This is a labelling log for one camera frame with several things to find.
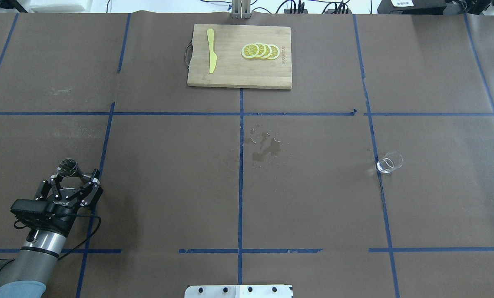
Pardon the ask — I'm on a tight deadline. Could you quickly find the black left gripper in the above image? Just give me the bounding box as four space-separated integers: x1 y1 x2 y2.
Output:
34 168 103 226

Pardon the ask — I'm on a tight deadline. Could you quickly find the steel jigger measuring cup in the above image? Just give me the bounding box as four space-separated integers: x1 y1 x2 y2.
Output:
57 159 99 183

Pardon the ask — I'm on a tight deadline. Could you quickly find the clear glass shaker cup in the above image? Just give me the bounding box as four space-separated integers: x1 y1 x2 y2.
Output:
376 151 404 174

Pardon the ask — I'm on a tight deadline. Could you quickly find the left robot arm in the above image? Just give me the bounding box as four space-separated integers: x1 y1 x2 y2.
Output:
0 168 103 298

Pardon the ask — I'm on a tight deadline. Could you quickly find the yellow plastic knife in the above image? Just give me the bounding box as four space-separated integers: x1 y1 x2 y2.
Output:
206 28 218 74

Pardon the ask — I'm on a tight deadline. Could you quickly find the bamboo cutting board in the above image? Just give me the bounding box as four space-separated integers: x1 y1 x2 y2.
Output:
187 23 293 90

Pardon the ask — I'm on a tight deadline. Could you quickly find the lemon slice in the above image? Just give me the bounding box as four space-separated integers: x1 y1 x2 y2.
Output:
255 42 268 58
260 44 272 59
267 45 281 60
241 43 260 59

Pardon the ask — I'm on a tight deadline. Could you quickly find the black box with label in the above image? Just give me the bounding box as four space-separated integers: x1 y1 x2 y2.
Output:
377 0 447 15

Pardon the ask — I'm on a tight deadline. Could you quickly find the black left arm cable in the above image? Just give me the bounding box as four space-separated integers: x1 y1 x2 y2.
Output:
14 213 103 260

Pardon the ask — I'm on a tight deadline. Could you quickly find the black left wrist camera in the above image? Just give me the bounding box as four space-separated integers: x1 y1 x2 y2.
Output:
10 199 53 227

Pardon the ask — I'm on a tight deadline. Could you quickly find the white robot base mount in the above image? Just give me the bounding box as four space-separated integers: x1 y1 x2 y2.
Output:
184 284 294 298

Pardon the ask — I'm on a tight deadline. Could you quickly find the aluminium frame post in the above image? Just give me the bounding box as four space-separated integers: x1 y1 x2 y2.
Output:
230 0 252 19

